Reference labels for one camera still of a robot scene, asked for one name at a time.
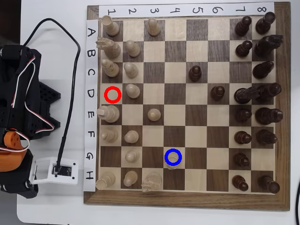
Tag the dark wooden chess king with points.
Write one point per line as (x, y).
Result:
(267, 116)

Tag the wooden chessboard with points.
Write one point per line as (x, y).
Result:
(187, 200)

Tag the light wooden chess pawn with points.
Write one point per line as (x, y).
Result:
(133, 49)
(133, 91)
(154, 114)
(131, 70)
(132, 155)
(131, 136)
(153, 28)
(130, 178)

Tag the white paper number strip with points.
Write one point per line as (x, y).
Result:
(164, 10)

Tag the light wooden chess bishop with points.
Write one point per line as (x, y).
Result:
(112, 70)
(110, 135)

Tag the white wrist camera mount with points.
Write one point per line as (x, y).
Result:
(63, 180)

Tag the dark wooden chess pawn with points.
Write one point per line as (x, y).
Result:
(240, 182)
(243, 49)
(242, 137)
(243, 115)
(195, 73)
(241, 160)
(217, 93)
(242, 27)

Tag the white paper letter strip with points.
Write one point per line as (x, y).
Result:
(90, 104)

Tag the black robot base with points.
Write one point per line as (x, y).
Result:
(50, 93)

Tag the light wooden chess king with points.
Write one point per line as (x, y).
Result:
(111, 114)

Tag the dark wooden chess queen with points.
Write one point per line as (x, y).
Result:
(269, 91)

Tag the light wooden chess rook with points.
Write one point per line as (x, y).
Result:
(106, 179)
(112, 28)

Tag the dark wooden chess knight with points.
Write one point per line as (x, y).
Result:
(264, 47)
(243, 96)

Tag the dark wooden chess rook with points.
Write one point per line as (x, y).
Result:
(267, 182)
(263, 25)

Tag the light wooden chess queen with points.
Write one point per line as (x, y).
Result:
(173, 159)

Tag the light wooden chess knight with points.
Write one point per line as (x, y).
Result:
(153, 180)
(112, 50)

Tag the dark wooden chess bishop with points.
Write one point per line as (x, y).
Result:
(266, 137)
(262, 70)

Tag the black orange robot arm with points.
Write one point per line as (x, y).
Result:
(5, 112)

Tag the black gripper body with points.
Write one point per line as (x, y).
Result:
(16, 181)

